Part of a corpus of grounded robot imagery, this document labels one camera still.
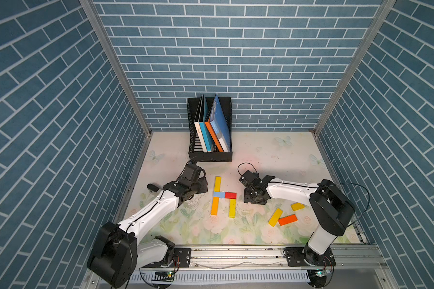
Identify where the red small block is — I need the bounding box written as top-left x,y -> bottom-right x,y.
224,192 -> 237,199

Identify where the yellow long block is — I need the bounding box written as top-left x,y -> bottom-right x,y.
213,177 -> 222,192

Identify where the lime yellow block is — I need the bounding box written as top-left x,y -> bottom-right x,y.
229,199 -> 236,218

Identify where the light blue small block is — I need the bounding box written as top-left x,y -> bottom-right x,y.
213,191 -> 225,199

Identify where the yellow slanted block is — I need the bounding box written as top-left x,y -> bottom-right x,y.
268,208 -> 283,227

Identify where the amber orange long block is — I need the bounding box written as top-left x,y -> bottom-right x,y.
211,197 -> 219,216

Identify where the orange red block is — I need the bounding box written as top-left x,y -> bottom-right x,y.
278,214 -> 298,226

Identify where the small yellow block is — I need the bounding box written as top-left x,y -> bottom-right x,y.
291,203 -> 306,211

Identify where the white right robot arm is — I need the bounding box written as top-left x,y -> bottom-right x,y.
239,171 -> 355,258

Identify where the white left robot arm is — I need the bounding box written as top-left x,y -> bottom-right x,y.
87,161 -> 208,289

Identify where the black white stapler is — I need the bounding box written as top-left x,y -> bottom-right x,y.
147,184 -> 160,193

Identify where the teal book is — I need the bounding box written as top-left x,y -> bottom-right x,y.
198,95 -> 214,152

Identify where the black mesh file holder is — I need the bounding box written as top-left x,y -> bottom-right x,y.
186,97 -> 233,162

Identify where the orange book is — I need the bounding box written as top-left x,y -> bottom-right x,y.
204,121 -> 224,152

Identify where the white book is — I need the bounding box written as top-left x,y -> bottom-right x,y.
194,95 -> 207,152

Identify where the blue folder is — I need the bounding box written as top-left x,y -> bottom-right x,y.
209,95 -> 231,152

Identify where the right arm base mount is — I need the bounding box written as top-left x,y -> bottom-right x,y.
283,246 -> 336,267

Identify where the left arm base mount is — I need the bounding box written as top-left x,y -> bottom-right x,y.
143,248 -> 191,269

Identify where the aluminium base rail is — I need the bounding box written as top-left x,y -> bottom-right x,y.
90,244 -> 380,272

